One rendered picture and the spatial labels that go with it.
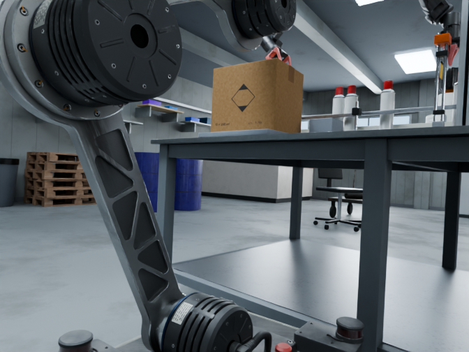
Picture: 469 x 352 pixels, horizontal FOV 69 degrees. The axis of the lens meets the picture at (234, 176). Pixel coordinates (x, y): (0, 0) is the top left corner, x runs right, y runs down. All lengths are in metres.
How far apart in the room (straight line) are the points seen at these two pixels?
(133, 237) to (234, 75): 0.87
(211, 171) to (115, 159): 8.47
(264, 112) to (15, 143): 6.05
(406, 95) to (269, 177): 4.06
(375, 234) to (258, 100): 0.64
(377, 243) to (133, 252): 0.66
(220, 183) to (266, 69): 7.70
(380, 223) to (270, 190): 7.12
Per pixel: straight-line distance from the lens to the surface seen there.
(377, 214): 1.05
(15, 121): 7.05
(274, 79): 1.32
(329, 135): 1.08
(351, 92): 1.58
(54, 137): 7.31
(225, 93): 1.43
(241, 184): 8.55
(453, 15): 1.73
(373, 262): 1.08
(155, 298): 0.82
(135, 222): 0.74
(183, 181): 5.79
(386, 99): 1.51
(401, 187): 9.59
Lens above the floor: 0.70
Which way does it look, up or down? 1 degrees down
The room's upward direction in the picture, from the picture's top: 3 degrees clockwise
